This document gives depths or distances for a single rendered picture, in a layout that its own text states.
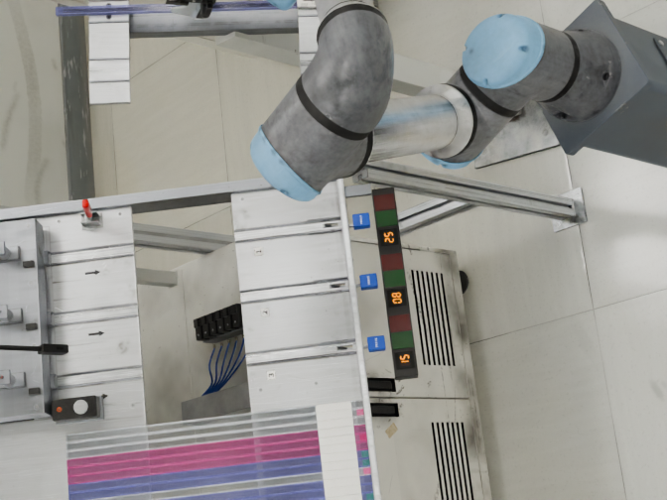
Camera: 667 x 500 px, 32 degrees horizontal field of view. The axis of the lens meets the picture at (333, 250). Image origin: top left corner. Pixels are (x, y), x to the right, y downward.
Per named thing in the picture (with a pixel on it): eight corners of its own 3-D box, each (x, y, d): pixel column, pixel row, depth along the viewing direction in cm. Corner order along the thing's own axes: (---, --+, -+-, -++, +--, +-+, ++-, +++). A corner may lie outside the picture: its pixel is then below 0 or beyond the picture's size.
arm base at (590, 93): (594, 12, 193) (557, -3, 186) (636, 80, 185) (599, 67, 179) (531, 72, 201) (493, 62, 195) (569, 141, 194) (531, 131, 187)
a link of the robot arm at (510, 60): (588, 63, 180) (533, 45, 171) (531, 124, 188) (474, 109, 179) (551, 11, 187) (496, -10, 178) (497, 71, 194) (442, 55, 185)
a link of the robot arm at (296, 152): (535, 109, 189) (339, 138, 145) (476, 171, 197) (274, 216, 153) (488, 56, 192) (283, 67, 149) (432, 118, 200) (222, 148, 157)
